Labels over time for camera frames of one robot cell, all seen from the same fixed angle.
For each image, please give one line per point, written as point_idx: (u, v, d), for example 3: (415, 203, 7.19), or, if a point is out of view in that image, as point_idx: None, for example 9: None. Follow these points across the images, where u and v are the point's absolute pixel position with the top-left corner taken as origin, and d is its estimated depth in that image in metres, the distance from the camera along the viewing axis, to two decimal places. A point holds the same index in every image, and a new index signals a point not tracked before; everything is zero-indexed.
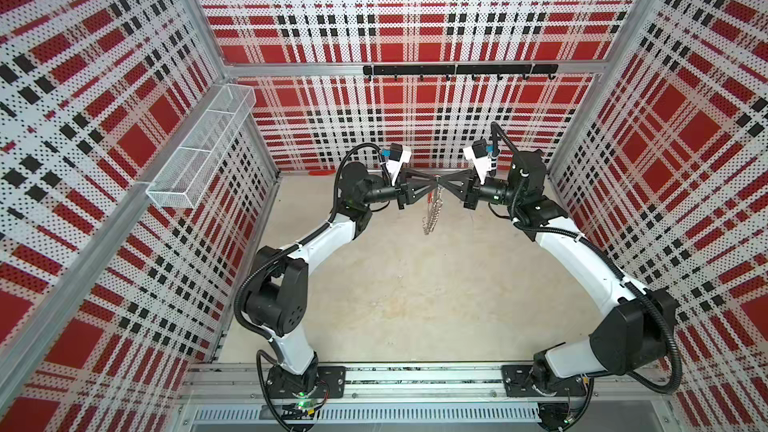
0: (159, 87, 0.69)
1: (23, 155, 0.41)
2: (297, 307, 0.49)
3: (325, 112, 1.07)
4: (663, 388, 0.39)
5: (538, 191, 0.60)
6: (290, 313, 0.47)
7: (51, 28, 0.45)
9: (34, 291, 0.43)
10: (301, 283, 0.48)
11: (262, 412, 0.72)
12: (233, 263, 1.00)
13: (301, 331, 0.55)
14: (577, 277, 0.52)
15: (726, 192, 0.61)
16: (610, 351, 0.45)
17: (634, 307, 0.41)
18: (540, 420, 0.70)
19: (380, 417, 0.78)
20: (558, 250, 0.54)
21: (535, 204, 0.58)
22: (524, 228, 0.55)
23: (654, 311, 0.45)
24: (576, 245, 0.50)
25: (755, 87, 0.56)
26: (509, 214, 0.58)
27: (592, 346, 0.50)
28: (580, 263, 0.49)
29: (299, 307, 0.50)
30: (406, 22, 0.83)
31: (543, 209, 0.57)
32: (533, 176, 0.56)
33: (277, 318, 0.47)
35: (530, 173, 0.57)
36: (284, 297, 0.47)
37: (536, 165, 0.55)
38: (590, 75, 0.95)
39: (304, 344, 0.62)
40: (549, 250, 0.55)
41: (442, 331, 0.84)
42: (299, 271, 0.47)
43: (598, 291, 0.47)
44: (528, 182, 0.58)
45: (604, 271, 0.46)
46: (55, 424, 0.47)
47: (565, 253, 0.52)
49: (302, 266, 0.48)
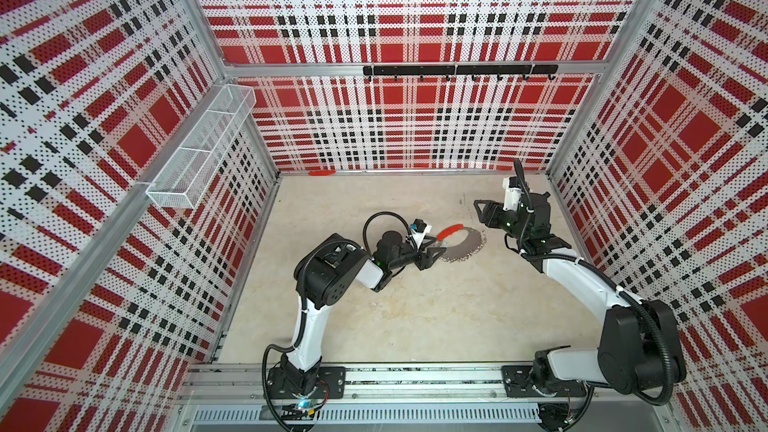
0: (159, 88, 0.69)
1: (23, 155, 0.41)
2: (341, 288, 0.56)
3: (325, 112, 1.07)
4: (657, 400, 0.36)
5: (546, 227, 0.66)
6: (334, 289, 0.53)
7: (51, 28, 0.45)
9: (34, 291, 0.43)
10: (356, 267, 0.57)
11: (262, 412, 0.72)
12: (232, 264, 0.98)
13: (322, 324, 0.62)
14: (576, 296, 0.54)
15: (726, 192, 0.61)
16: (615, 367, 0.44)
17: (627, 312, 0.43)
18: (540, 420, 0.70)
19: (380, 418, 0.78)
20: (560, 272, 0.58)
21: (542, 238, 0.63)
22: (530, 259, 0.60)
23: (648, 320, 0.46)
24: (576, 267, 0.55)
25: (755, 87, 0.56)
26: (517, 245, 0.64)
27: (603, 363, 0.47)
28: (580, 281, 0.53)
29: (342, 288, 0.56)
30: (406, 22, 0.83)
31: (548, 242, 0.63)
32: (538, 212, 0.64)
33: (322, 291, 0.54)
35: (536, 209, 0.65)
36: (342, 269, 0.56)
37: (540, 202, 0.64)
38: (590, 75, 0.95)
39: (319, 338, 0.64)
40: (553, 277, 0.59)
41: (443, 332, 0.84)
42: (361, 256, 0.58)
43: (597, 304, 0.49)
44: (534, 218, 0.66)
45: (598, 283, 0.50)
46: (56, 425, 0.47)
47: (565, 273, 0.57)
49: (362, 254, 0.59)
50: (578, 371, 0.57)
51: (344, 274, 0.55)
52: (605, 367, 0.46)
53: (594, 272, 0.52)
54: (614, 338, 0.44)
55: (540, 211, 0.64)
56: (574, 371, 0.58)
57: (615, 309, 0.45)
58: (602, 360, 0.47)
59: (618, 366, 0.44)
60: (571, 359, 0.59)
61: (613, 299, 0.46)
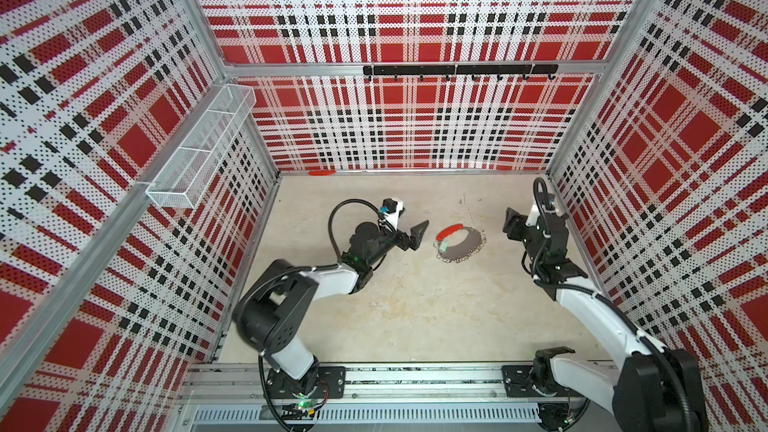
0: (159, 88, 0.69)
1: (23, 155, 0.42)
2: (287, 328, 0.46)
3: (325, 112, 1.07)
4: None
5: (562, 253, 0.63)
6: (278, 332, 0.45)
7: (51, 28, 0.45)
9: (34, 291, 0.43)
10: (303, 303, 0.48)
11: (262, 412, 0.72)
12: (232, 264, 0.98)
13: (297, 339, 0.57)
14: (593, 331, 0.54)
15: (726, 192, 0.61)
16: (632, 415, 0.42)
17: (647, 361, 0.41)
18: (540, 420, 0.70)
19: (380, 418, 0.78)
20: (577, 306, 0.55)
21: (557, 264, 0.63)
22: (544, 286, 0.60)
23: (668, 369, 0.43)
24: (594, 303, 0.52)
25: (755, 87, 0.56)
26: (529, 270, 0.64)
27: (619, 409, 0.44)
28: (597, 318, 0.50)
29: (290, 328, 0.47)
30: (406, 22, 0.83)
31: (564, 269, 0.60)
32: (555, 237, 0.61)
33: (266, 334, 0.45)
35: (553, 234, 0.61)
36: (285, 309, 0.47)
37: (558, 228, 0.60)
38: (590, 75, 0.95)
39: (304, 352, 0.61)
40: (570, 308, 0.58)
41: (442, 332, 0.84)
42: (310, 286, 0.48)
43: (613, 343, 0.47)
44: (550, 243, 0.63)
45: (617, 324, 0.47)
46: (56, 425, 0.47)
47: (582, 307, 0.54)
49: (311, 284, 0.49)
50: (582, 384, 0.56)
51: (288, 311, 0.46)
52: (621, 413, 0.44)
53: (613, 310, 0.50)
54: (632, 386, 0.41)
55: (557, 237, 0.60)
56: (578, 383, 0.57)
57: (634, 356, 0.42)
58: (619, 406, 0.44)
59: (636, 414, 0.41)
60: (576, 371, 0.58)
61: (632, 344, 0.44)
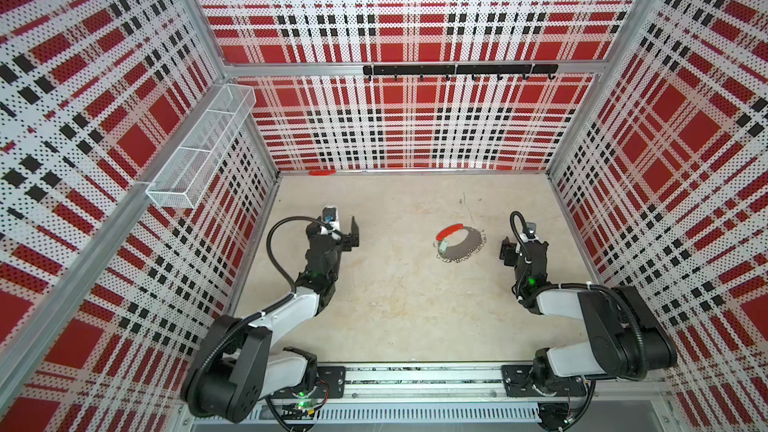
0: (159, 88, 0.69)
1: (23, 155, 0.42)
2: (249, 389, 0.42)
3: (325, 112, 1.07)
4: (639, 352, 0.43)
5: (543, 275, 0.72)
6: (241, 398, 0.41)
7: (51, 28, 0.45)
9: (34, 291, 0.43)
10: (259, 358, 0.43)
11: (262, 412, 0.72)
12: (233, 264, 1.00)
13: (277, 365, 0.56)
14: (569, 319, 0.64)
15: (726, 191, 0.61)
16: (607, 352, 0.46)
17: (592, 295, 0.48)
18: (540, 420, 0.70)
19: (380, 418, 0.78)
20: (550, 299, 0.64)
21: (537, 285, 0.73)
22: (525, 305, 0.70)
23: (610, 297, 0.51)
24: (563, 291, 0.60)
25: (754, 87, 0.56)
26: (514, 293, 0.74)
27: (602, 360, 0.47)
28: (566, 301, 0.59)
29: (253, 386, 0.43)
30: (406, 22, 0.83)
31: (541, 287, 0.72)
32: (534, 262, 0.71)
33: (227, 402, 0.40)
35: (532, 259, 0.71)
36: (240, 373, 0.42)
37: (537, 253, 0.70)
38: (590, 75, 0.95)
39: (292, 366, 0.60)
40: (547, 308, 0.65)
41: (442, 331, 0.84)
42: (260, 339, 0.43)
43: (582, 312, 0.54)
44: (531, 267, 0.72)
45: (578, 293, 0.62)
46: (56, 425, 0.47)
47: (555, 300, 0.62)
49: (262, 335, 0.44)
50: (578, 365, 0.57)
51: (244, 375, 0.41)
52: (606, 364, 0.46)
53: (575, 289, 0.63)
54: (592, 321, 0.48)
55: (536, 261, 0.70)
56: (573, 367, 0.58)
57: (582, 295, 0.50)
58: (602, 360, 0.47)
59: (607, 345, 0.45)
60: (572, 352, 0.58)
61: None
